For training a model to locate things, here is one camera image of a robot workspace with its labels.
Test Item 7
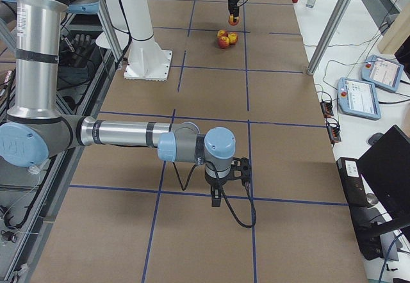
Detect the red yellow apple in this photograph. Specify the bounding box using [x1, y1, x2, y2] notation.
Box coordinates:
[227, 32, 239, 45]
[217, 29, 228, 38]
[217, 36, 230, 49]
[228, 14, 240, 26]

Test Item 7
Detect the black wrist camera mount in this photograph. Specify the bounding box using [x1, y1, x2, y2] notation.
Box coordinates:
[231, 158, 252, 189]

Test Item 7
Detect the far orange black adapter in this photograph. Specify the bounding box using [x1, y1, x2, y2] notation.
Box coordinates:
[320, 92, 334, 118]

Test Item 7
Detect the near blue teach pendant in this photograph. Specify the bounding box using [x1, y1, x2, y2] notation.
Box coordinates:
[338, 77, 381, 120]

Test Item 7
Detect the black computer monitor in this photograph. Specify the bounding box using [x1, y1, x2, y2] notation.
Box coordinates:
[358, 125, 409, 219]

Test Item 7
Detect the aluminium frame post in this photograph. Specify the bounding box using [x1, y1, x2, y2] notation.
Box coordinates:
[307, 0, 351, 76]

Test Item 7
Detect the blue teach pendant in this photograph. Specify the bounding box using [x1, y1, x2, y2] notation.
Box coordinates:
[361, 54, 404, 92]
[338, 77, 381, 120]

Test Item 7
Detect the far blue teach pendant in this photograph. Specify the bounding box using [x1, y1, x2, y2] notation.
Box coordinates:
[361, 54, 404, 92]

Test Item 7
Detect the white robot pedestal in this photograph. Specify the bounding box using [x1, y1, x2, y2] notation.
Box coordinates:
[121, 0, 172, 81]

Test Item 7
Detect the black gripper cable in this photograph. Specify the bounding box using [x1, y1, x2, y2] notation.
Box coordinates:
[172, 161, 258, 229]

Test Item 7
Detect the black computer mouse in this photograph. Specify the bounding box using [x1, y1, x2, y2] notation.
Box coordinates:
[367, 133, 384, 146]

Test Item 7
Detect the black desktop box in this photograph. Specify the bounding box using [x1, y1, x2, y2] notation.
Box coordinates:
[336, 157, 398, 261]

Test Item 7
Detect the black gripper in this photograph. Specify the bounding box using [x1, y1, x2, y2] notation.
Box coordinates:
[205, 164, 231, 207]
[227, 0, 239, 16]

